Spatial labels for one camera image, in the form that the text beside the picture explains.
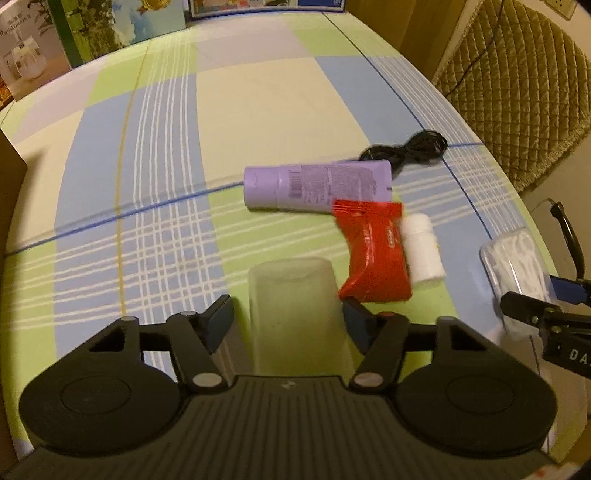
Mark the quilted chair cover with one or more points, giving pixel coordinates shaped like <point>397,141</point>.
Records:
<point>517,83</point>

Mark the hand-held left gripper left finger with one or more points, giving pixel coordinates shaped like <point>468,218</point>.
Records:
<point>219,323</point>

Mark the translucent plastic cup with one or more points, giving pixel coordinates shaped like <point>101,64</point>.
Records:
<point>295,314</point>

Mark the clear box of floss picks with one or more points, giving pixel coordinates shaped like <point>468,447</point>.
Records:
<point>508,258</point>

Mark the white humidifier box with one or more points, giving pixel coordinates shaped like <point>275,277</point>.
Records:
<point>27,55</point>

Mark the green milk carton box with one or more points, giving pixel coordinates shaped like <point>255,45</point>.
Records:
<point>115,27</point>

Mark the purple tube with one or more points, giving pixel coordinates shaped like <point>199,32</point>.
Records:
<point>314,184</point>

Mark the beige wall socket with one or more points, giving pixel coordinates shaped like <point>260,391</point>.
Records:
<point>561,7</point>

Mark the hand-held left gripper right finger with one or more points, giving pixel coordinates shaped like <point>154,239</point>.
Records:
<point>360,327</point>

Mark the red snack packet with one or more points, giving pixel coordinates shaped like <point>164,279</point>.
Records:
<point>374,258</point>

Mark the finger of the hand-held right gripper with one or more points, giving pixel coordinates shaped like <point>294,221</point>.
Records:
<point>526,307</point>
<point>570,290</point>

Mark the small white bottle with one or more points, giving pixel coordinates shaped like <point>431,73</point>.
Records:
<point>422,254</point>

